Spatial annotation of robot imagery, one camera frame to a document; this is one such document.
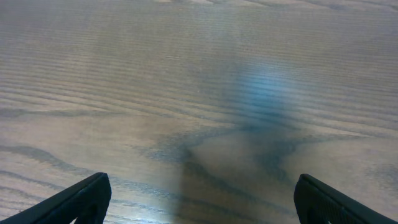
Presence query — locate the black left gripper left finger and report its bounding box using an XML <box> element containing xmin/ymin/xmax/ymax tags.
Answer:
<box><xmin>1</xmin><ymin>172</ymin><xmax>111</xmax><ymax>224</ymax></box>

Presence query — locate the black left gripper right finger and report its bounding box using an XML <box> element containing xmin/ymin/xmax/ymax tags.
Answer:
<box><xmin>294</xmin><ymin>174</ymin><xmax>397</xmax><ymax>224</ymax></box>

